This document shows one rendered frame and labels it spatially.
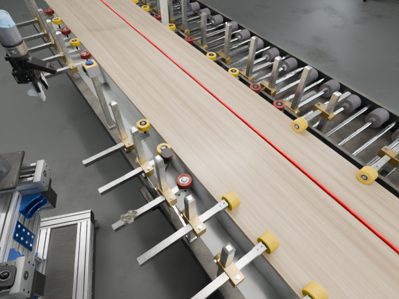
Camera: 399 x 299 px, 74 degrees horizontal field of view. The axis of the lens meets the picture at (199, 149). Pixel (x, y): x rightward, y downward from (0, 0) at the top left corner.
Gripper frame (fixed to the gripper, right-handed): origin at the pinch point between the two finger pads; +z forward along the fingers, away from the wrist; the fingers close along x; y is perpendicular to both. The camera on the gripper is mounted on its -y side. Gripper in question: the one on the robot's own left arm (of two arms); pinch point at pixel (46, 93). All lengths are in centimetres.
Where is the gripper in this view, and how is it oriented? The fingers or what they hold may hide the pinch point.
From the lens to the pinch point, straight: 141.3
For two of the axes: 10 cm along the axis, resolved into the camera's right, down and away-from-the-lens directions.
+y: -9.8, 1.6, -1.4
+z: 0.0, 6.4, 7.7
